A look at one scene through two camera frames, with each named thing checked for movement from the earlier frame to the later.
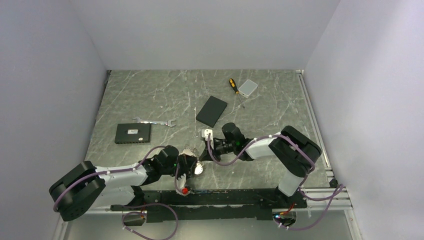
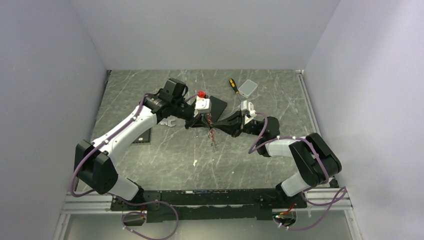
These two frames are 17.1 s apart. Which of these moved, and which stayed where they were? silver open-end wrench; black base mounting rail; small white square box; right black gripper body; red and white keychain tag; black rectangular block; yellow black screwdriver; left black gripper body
Moved: right black gripper body; left black gripper body; red and white keychain tag
Stayed: small white square box; black rectangular block; silver open-end wrench; yellow black screwdriver; black base mounting rail
